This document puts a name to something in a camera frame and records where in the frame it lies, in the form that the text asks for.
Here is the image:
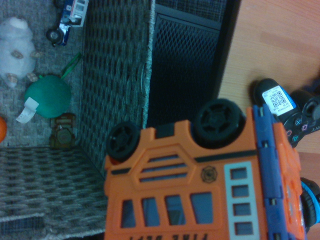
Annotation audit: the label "black game controller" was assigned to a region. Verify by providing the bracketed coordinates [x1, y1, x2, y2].
[250, 78, 320, 149]

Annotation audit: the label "green round plush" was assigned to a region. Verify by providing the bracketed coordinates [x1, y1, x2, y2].
[15, 52, 82, 124]

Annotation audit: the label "reddish wooden coffee table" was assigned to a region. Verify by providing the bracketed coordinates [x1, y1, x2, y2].
[146, 0, 320, 194]

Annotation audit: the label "brown toy car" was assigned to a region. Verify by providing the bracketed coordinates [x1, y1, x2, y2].
[48, 112, 77, 151]

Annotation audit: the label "blue white toy truck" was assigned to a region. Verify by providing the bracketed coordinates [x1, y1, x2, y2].
[46, 0, 90, 48]

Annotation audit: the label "black and blue headphones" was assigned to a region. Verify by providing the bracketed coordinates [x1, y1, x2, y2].
[298, 176, 320, 230]

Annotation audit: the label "white grey plush animal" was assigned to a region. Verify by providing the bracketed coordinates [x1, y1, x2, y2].
[0, 16, 44, 88]

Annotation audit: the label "woven wicker basket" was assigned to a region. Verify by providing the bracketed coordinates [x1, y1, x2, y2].
[0, 0, 155, 238]

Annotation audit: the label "orange ball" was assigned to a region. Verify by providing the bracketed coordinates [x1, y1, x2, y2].
[0, 116, 8, 144]

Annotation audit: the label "orange toy fire truck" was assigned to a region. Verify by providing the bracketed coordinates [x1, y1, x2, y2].
[103, 98, 309, 240]

